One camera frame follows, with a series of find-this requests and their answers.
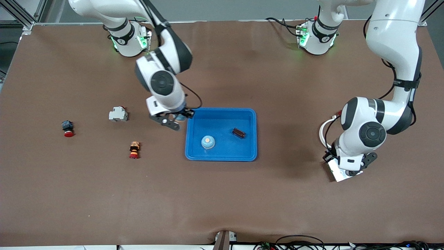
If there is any black red emergency stop button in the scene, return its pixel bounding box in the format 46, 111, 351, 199
61, 120, 75, 138

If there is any blue plastic tray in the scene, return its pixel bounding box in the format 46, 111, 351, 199
185, 107, 258, 162

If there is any grey metal table clamp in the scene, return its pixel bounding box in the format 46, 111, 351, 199
213, 230, 238, 250

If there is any white curved plastic bracket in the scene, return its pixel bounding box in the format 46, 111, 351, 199
319, 116, 342, 153

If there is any silver metal plate module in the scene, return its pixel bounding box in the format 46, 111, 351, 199
324, 160, 363, 183

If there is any aluminium frame corner post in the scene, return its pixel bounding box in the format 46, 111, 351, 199
0, 0, 47, 35
419, 0, 444, 27

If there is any black looped cable bundle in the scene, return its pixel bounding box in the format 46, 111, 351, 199
253, 235, 326, 250

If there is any brown table mat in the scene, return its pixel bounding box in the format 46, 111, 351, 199
0, 20, 444, 248

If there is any white circuit breaker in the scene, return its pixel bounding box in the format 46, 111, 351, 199
109, 106, 128, 123

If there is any black tangled cable bundle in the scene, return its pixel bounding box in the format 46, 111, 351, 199
347, 240, 444, 250

